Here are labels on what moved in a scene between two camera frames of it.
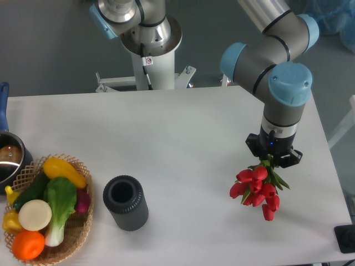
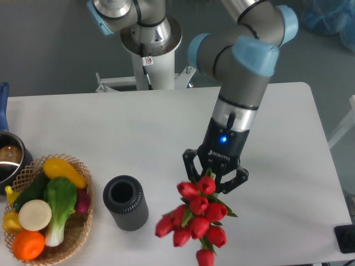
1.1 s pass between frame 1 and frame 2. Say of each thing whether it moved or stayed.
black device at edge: stayed
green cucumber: stayed
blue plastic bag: stayed
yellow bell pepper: stayed
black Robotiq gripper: moved
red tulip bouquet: moved
